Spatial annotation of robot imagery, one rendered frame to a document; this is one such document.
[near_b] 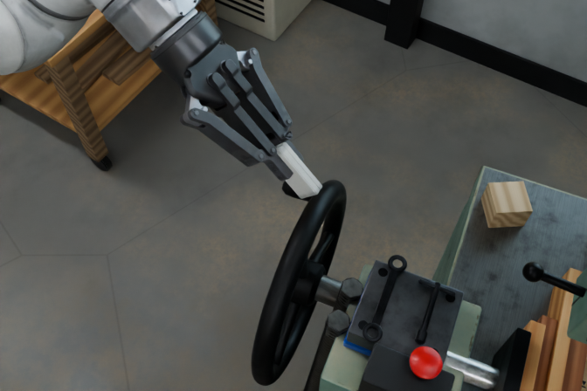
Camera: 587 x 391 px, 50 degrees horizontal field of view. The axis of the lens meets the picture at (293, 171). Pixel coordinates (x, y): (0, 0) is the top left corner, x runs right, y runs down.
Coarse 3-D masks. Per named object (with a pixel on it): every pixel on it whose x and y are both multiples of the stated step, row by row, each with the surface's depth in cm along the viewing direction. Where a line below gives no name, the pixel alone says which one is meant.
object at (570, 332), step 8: (584, 272) 62; (584, 280) 61; (576, 296) 62; (584, 296) 59; (576, 304) 61; (584, 304) 59; (576, 312) 60; (584, 312) 58; (576, 320) 59; (584, 320) 57; (568, 328) 61; (576, 328) 59; (584, 328) 58; (568, 336) 61; (576, 336) 60; (584, 336) 59
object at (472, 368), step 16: (512, 336) 63; (528, 336) 62; (448, 352) 64; (512, 352) 61; (464, 368) 63; (480, 368) 63; (496, 368) 64; (512, 368) 60; (480, 384) 63; (496, 384) 63; (512, 384) 59
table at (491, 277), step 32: (480, 192) 82; (544, 192) 82; (480, 224) 80; (544, 224) 80; (576, 224) 80; (480, 256) 77; (512, 256) 77; (544, 256) 77; (576, 256) 77; (480, 288) 75; (512, 288) 75; (544, 288) 75; (480, 320) 73; (512, 320) 73; (480, 352) 70
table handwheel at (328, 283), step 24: (336, 192) 80; (312, 216) 74; (336, 216) 92; (288, 240) 73; (312, 240) 73; (336, 240) 96; (288, 264) 71; (312, 264) 84; (288, 288) 71; (312, 288) 82; (336, 288) 83; (264, 312) 72; (288, 312) 84; (312, 312) 96; (264, 336) 72; (288, 336) 85; (264, 360) 74; (288, 360) 89; (264, 384) 79
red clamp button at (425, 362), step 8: (416, 352) 58; (424, 352) 58; (432, 352) 58; (416, 360) 57; (424, 360) 57; (432, 360) 57; (440, 360) 58; (416, 368) 57; (424, 368) 57; (432, 368) 57; (440, 368) 57; (424, 376) 57; (432, 376) 57
